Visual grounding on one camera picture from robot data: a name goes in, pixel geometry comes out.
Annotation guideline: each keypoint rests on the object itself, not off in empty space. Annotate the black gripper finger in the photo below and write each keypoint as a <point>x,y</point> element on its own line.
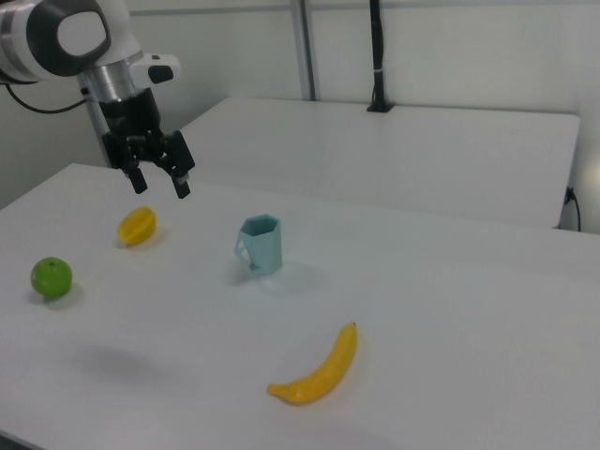
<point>139,182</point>
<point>182,185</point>

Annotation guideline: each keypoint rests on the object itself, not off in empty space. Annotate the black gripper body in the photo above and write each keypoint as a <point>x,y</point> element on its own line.
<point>131,126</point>

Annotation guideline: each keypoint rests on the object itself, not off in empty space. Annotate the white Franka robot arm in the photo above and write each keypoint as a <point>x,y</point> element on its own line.
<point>56,37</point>

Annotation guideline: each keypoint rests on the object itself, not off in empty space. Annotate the light blue hexagonal mug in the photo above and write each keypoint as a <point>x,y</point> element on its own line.
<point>260,246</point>

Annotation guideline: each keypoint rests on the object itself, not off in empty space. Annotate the yellow toy starfruit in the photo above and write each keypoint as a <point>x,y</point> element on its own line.
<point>137,226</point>

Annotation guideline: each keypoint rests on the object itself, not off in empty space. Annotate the green toy apple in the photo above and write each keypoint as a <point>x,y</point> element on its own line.
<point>51,276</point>

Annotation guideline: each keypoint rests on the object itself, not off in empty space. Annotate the yellow toy banana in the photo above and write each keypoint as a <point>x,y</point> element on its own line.
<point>321,370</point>

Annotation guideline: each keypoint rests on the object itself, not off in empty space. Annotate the grey metal wall profile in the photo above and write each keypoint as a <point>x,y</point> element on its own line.
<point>307,49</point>

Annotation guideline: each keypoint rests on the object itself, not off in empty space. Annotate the black camera pole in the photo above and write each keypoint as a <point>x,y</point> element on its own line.
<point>378,56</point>

